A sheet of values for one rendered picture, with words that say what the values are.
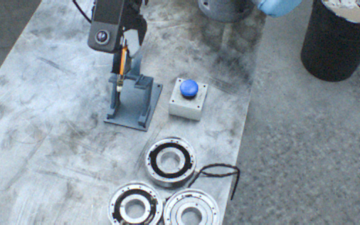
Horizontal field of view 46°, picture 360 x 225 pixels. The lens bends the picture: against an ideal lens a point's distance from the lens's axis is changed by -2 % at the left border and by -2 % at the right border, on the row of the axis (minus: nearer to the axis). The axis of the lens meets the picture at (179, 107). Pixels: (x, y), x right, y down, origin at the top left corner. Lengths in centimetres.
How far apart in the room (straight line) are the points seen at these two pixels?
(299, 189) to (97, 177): 108
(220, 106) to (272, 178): 87
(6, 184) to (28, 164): 6
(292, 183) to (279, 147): 17
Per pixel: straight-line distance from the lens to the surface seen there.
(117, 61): 81
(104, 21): 68
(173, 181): 86
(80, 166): 93
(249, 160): 184
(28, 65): 111
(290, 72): 212
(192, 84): 93
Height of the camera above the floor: 163
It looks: 57 degrees down
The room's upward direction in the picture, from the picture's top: 1 degrees clockwise
